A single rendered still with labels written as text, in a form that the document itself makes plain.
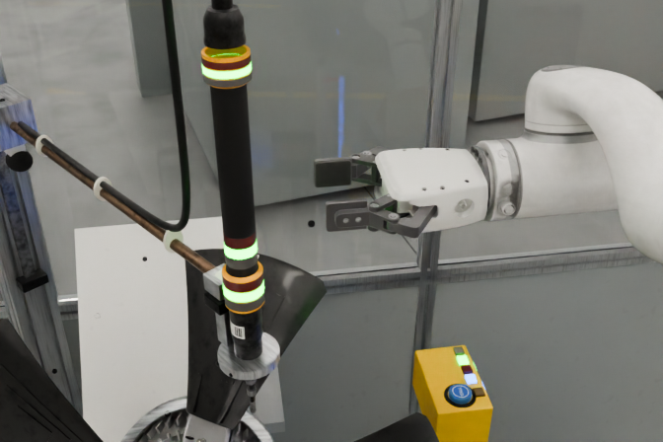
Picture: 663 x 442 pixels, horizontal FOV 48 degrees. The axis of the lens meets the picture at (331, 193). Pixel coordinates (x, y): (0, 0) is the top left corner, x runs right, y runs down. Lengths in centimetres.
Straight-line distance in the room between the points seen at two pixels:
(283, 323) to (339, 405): 102
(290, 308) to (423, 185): 33
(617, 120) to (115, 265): 85
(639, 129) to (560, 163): 11
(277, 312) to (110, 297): 37
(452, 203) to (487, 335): 123
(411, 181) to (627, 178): 20
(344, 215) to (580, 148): 25
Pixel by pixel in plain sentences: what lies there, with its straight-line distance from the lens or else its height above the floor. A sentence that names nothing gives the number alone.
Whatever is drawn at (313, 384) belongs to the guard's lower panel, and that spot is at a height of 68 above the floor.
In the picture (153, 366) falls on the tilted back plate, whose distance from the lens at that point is 127.
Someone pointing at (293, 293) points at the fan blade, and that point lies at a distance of 99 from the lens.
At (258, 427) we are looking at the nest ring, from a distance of 123.
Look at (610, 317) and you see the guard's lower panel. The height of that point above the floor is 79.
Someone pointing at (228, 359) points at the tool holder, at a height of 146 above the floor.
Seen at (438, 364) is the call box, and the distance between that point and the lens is 141.
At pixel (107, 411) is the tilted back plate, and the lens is 129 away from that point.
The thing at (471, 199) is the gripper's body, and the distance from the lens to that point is 75.
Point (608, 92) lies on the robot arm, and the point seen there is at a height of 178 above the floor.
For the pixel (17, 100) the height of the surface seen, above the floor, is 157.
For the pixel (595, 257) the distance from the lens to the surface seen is 190.
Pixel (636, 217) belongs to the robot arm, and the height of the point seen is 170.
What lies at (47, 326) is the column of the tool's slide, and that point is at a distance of 161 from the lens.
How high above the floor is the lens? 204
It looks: 31 degrees down
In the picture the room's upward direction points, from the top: straight up
